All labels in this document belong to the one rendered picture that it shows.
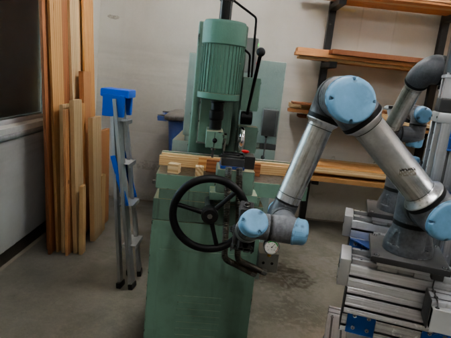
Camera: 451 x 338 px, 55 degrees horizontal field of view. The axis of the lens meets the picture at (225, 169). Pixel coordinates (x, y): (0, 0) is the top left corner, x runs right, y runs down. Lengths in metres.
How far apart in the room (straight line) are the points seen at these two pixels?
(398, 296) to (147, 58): 3.28
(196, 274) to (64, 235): 1.51
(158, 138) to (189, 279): 2.55
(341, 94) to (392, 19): 3.27
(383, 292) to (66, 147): 2.15
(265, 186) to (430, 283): 0.67
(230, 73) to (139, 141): 2.63
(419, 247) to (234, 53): 0.96
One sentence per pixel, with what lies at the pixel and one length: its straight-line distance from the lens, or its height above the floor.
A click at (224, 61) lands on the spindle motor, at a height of 1.35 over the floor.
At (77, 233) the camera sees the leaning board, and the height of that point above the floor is 0.14.
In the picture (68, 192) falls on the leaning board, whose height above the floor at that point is 0.43.
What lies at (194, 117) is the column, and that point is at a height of 1.09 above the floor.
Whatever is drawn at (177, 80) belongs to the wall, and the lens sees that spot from 4.17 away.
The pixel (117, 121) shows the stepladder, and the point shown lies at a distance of 2.48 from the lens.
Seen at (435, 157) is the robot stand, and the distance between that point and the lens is 1.64.
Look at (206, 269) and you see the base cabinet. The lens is 1.83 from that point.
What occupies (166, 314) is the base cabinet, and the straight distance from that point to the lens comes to 1.93.
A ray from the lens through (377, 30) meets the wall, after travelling 4.33.
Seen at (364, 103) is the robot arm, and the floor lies 1.27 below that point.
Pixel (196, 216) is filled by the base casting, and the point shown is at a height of 0.74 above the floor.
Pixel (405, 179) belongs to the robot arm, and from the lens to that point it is 1.24.
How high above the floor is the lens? 1.30
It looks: 12 degrees down
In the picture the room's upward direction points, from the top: 6 degrees clockwise
